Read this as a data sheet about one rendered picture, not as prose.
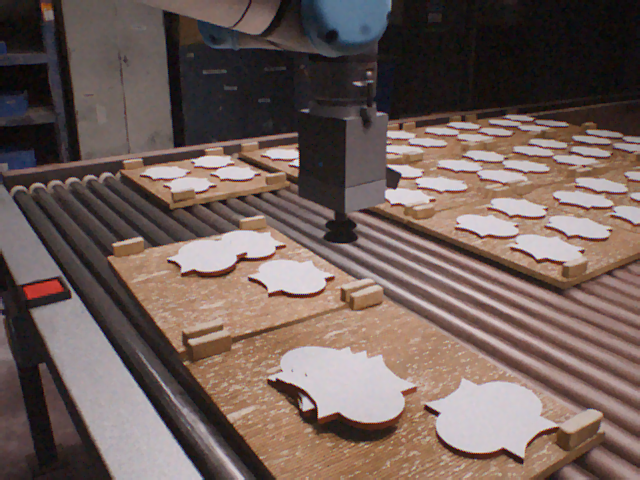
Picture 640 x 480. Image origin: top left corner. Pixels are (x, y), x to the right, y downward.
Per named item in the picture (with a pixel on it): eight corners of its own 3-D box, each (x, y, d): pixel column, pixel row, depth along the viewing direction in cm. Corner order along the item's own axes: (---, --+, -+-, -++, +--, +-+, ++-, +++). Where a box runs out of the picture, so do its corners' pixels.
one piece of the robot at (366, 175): (425, 77, 68) (417, 214, 73) (369, 71, 74) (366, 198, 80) (346, 85, 60) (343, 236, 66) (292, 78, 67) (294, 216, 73)
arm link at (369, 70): (345, 57, 70) (395, 61, 64) (344, 96, 72) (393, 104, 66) (294, 60, 66) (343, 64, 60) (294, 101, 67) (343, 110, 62)
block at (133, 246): (115, 258, 114) (113, 245, 113) (112, 255, 116) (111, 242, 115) (145, 252, 117) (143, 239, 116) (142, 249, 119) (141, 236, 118)
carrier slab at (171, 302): (179, 362, 83) (178, 353, 83) (107, 264, 116) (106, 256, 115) (380, 302, 100) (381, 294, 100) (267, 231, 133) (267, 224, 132)
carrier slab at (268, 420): (359, 593, 50) (359, 580, 49) (180, 369, 82) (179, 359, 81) (604, 441, 68) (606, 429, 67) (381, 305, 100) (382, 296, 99)
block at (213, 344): (192, 363, 80) (191, 345, 79) (187, 356, 82) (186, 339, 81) (232, 350, 83) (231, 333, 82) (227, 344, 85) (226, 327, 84)
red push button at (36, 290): (30, 306, 100) (28, 299, 99) (23, 294, 104) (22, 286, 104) (66, 298, 103) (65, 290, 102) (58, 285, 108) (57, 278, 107)
